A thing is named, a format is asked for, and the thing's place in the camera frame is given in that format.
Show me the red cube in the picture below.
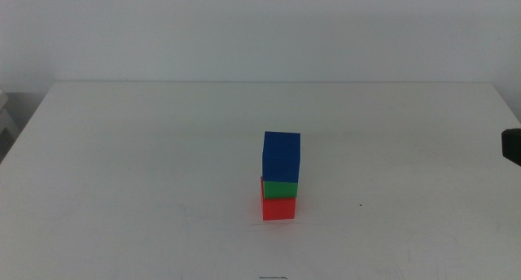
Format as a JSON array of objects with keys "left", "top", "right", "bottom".
[{"left": 260, "top": 176, "right": 297, "bottom": 221}]

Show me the blue cube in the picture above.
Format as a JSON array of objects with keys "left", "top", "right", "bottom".
[{"left": 261, "top": 130, "right": 302, "bottom": 184}]

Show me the green cube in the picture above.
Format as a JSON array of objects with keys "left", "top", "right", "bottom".
[{"left": 262, "top": 179, "right": 299, "bottom": 199}]

